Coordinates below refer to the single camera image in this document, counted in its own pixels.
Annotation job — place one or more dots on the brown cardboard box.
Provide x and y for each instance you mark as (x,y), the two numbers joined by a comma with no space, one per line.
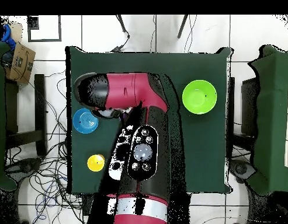
(21,65)

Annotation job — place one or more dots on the large green bowl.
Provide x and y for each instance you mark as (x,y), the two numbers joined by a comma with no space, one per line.
(199,96)

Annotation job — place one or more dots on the small blue bowl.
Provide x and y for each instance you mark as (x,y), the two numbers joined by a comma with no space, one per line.
(84,122)

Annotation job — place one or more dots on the dark green tablecloth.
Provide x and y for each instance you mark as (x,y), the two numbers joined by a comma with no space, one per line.
(204,151)

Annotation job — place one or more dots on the yellow cup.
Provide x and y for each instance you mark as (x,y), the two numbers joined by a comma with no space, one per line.
(95,162)

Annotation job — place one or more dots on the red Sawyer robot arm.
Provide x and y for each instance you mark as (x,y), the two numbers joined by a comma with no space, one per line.
(134,93)

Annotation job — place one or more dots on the blue fabric bag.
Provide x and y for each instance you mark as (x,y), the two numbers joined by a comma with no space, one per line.
(8,37)

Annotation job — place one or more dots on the black tripod leg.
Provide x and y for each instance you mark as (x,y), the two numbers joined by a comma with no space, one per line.
(122,24)
(182,26)

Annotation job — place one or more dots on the grey pedestal foot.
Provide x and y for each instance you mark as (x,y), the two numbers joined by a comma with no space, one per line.
(25,166)
(241,169)

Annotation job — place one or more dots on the black power adapter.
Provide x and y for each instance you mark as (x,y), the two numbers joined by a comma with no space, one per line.
(116,49)

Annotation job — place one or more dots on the black square floor frame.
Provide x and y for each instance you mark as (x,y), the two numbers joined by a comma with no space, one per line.
(33,22)

